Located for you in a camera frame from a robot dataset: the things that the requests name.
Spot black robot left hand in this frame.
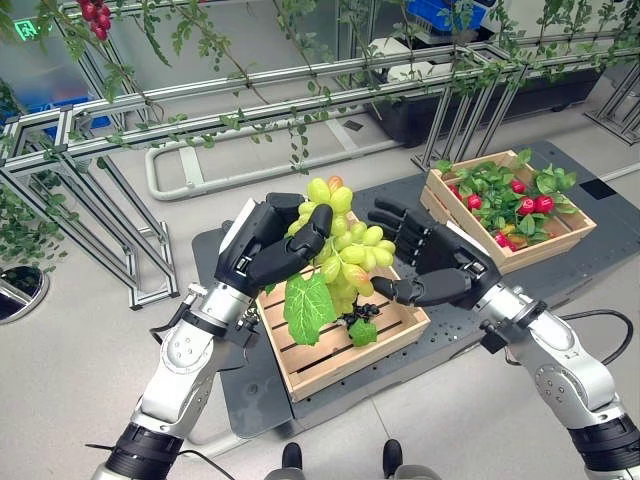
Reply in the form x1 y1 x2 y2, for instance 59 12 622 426
213 192 335 302

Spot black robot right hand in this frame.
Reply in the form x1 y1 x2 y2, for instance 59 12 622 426
366 197 505 309

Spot green grape bunch with leaves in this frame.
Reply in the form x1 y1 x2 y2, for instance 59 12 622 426
282 174 399 349

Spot wooden crate with red fruits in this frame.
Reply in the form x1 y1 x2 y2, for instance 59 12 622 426
419 149 599 276

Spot dark grey floor platform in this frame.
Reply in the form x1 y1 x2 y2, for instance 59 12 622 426
191 139 640 442

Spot red fruit branch green leaves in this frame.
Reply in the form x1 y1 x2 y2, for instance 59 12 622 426
434 148 581 254

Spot empty wooden slat crate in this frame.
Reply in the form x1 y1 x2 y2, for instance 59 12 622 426
254 209 432 404

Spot black planter trough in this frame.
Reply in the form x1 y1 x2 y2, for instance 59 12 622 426
368 67 602 149

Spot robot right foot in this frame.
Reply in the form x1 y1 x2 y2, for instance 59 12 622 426
381 438 405 477

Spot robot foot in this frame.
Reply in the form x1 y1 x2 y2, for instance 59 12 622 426
381 438 405 477
280 441 305 472

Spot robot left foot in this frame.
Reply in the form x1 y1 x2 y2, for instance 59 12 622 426
280 441 305 472

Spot green artificial vines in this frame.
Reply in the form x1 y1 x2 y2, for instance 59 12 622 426
0 0 640 274

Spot round metal rimmed dish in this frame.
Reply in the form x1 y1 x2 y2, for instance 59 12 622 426
0 264 52 327

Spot blue storage box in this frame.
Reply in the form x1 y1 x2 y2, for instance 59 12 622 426
0 93 112 142

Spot blue plastic bin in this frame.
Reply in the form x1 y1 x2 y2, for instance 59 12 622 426
403 0 485 32

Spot red grape bunch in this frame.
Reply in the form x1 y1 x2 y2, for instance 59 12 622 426
76 0 114 42

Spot green exit sign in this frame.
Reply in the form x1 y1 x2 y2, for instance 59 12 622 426
13 19 41 42

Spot white tube floor frame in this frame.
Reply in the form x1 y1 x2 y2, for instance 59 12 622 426
144 135 407 202

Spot aluminium profile trellis frame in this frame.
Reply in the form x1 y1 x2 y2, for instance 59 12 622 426
0 37 640 311

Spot black cable loop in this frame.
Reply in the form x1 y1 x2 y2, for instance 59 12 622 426
553 309 636 367

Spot thin black cable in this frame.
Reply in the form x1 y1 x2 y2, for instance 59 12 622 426
83 441 237 480

